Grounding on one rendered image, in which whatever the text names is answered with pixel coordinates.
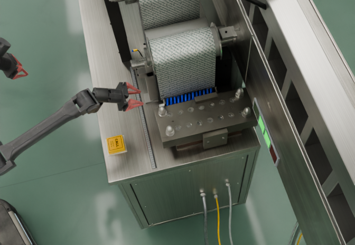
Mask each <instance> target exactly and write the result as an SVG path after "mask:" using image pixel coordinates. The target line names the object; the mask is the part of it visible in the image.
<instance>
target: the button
mask: <svg viewBox="0 0 355 245"><path fill-rule="evenodd" d="M106 141H107V147H108V152H109V154H114V153H118V152H122V151H125V145H124V140H123V136H122V135H118V136H114V137H109V138H106Z"/></svg>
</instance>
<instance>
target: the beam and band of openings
mask: <svg viewBox="0 0 355 245"><path fill-rule="evenodd" d="M258 1H260V2H262V3H264V4H266V10H264V9H262V8H260V7H258V6H256V5H254V4H252V3H250V2H248V1H246V0H239V2H240V5H241V7H242V9H243V12H244V14H245V16H246V19H247V21H248V23H249V26H250V28H251V30H252V32H253V35H254V37H255V39H256V42H257V44H258V46H259V49H260V51H261V53H262V56H263V58H264V60H265V63H266V65H267V67H268V70H269V72H270V75H271V76H272V79H273V82H274V84H275V86H276V89H277V91H278V93H279V96H280V98H281V100H282V102H283V105H284V107H285V109H286V112H287V114H288V116H289V119H290V121H291V123H292V126H293V128H294V130H295V133H296V135H297V137H298V140H299V142H300V144H301V146H302V149H303V152H304V154H305V156H306V159H307V161H308V163H309V165H310V168H311V170H312V172H313V175H314V177H315V179H316V182H317V184H318V186H319V189H320V191H321V193H322V196H323V198H324V200H325V203H326V205H327V207H328V210H329V212H330V214H331V217H332V219H333V222H334V224H335V226H336V229H337V231H338V233H339V236H340V238H341V240H342V243H343V245H355V109H354V107H353V105H352V103H351V101H350V99H349V97H348V96H347V94H346V92H345V90H344V88H343V86H342V84H341V82H340V80H339V78H338V76H337V75H336V73H335V71H334V69H333V67H332V65H331V63H330V61H329V59H328V57H327V56H326V54H325V52H324V50H323V48H322V46H321V44H320V42H319V41H318V39H317V37H316V35H315V33H314V31H313V29H312V27H311V25H310V23H309V21H308V20H307V18H306V16H305V14H304V12H303V10H302V8H301V6H300V4H299V2H298V0H258Z"/></svg>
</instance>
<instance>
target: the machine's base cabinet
mask: <svg viewBox="0 0 355 245"><path fill-rule="evenodd" d="M259 151H260V149H258V150H254V151H251V152H247V153H243V154H238V155H234V156H230V157H226V158H222V159H218V160H215V161H210V162H206V163H202V164H198V165H193V166H189V167H185V168H181V169H177V170H174V171H170V172H166V173H161V174H157V175H153V176H149V177H145V178H140V179H137V180H133V181H129V182H125V183H120V184H118V186H119V188H120V190H121V192H122V194H123V196H124V198H125V200H126V202H127V203H128V205H129V207H130V209H131V211H132V213H133V215H134V217H135V218H136V220H137V222H138V224H139V226H140V228H141V229H146V228H150V227H154V226H157V225H160V224H165V223H169V222H173V221H177V220H181V219H185V218H189V217H192V216H196V215H200V214H204V209H203V202H202V198H201V196H200V194H201V193H205V194H206V196H205V200H206V204H207V213H208V212H212V211H216V210H217V203H216V199H215V198H214V196H215V195H218V198H217V199H218V205H219V209H224V208H228V207H230V205H229V192H228V187H226V184H227V183H230V185H231V186H230V191H231V202H232V206H235V205H240V204H244V203H246V200H247V196H248V192H249V189H250V185H251V180H252V178H253V174H254V170H255V166H256V162H257V158H258V154H259Z"/></svg>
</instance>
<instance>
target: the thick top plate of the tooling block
mask: <svg viewBox="0 0 355 245"><path fill-rule="evenodd" d="M242 89H243V91H244V97H243V98H241V99H239V98H237V97H236V96H235V93H236V91H237V89H236V90H231V91H227V92H223V93H219V94H217V95H218V98H217V99H214V100H210V101H205V102H201V103H195V100H194V99H193V100H189V101H185V102H181V103H176V104H173V105H168V106H165V109H166V111H167V115H166V116H165V117H160V116H159V115H158V110H159V108H155V109H154V110H155V115H156V120H157V124H158V128H159V131H160V135H161V140H162V144H163V148H168V147H172V146H176V145H181V144H185V143H189V142H193V141H196V140H201V139H203V134H204V133H209V132H212V131H216V130H220V129H225V128H226V129H227V131H228V133H230V132H233V131H238V130H242V129H246V128H250V127H255V126H257V125H258V121H257V118H256V115H255V113H254V110H253V104H252V102H251V99H250V97H249V94H248V91H247V89H246V87H244V88H242ZM246 107H249V108H250V110H251V116H250V117H249V118H245V117H244V116H243V115H242V112H243V110H244V109H245V108H246ZM167 126H172V127H173V129H174V131H175V133H174V135H173V136H167V135H166V128H167Z"/></svg>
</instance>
